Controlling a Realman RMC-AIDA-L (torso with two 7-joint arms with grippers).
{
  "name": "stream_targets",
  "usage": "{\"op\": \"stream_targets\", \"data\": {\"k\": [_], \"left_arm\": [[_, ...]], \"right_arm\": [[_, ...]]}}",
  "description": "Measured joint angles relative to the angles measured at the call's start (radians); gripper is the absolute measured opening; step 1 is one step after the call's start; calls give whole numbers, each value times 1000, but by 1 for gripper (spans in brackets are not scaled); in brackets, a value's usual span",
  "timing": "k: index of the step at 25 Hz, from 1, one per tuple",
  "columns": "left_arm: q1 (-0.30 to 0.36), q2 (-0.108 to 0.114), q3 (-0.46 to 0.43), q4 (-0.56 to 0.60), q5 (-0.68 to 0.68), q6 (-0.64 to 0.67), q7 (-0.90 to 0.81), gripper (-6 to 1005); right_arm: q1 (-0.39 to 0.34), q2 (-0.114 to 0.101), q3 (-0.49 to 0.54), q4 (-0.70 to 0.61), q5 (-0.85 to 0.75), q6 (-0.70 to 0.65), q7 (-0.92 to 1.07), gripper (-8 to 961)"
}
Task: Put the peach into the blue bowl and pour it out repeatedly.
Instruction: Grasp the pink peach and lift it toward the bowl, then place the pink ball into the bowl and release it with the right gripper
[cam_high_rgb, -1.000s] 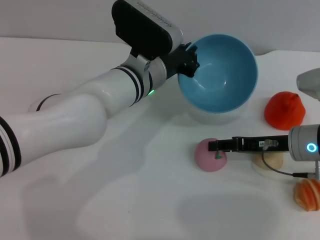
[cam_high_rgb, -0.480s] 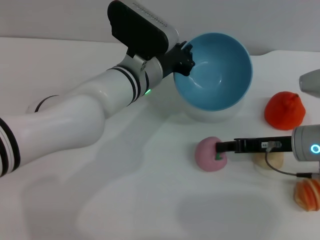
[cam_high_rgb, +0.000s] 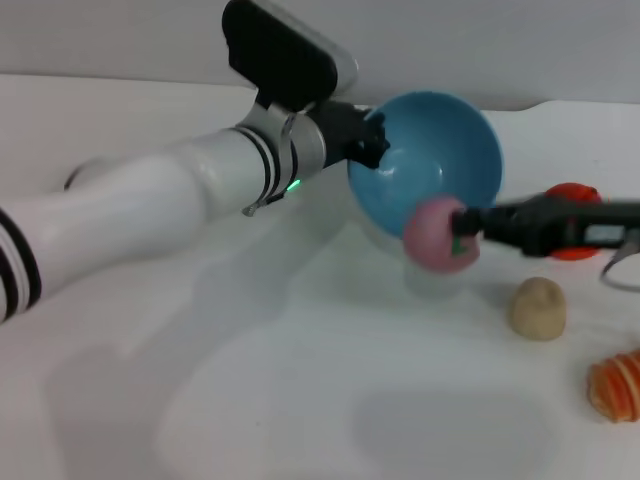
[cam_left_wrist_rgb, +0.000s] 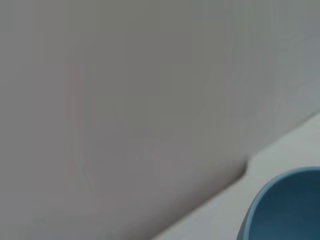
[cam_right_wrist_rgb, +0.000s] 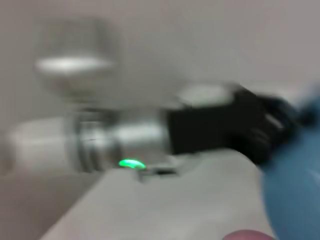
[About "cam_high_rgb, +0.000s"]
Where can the orange striped toy slice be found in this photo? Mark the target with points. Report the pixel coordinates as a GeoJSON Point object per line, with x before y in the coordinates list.
{"type": "Point", "coordinates": [617, 390]}

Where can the pink toy peach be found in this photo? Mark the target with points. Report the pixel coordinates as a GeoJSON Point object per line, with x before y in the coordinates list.
{"type": "Point", "coordinates": [430, 240]}

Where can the silver left camera bracket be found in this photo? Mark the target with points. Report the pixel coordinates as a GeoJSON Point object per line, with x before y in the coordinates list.
{"type": "Point", "coordinates": [272, 125]}

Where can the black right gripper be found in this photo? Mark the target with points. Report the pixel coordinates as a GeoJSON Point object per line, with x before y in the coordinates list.
{"type": "Point", "coordinates": [560, 225]}

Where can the blue bowl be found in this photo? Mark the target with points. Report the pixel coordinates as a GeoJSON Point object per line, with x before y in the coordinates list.
{"type": "Point", "coordinates": [430, 150]}

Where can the red orange toy fruit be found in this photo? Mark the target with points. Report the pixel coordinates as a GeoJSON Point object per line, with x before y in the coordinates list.
{"type": "Point", "coordinates": [575, 191]}

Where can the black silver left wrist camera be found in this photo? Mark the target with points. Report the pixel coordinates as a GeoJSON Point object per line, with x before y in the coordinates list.
{"type": "Point", "coordinates": [280, 55]}

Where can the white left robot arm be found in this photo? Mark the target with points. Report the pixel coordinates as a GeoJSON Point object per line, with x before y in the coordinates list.
{"type": "Point", "coordinates": [140, 200]}

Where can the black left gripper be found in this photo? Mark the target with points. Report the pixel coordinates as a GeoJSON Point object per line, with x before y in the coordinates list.
{"type": "Point", "coordinates": [340, 132]}

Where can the beige toy potato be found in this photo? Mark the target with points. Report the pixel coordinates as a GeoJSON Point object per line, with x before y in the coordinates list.
{"type": "Point", "coordinates": [537, 310]}

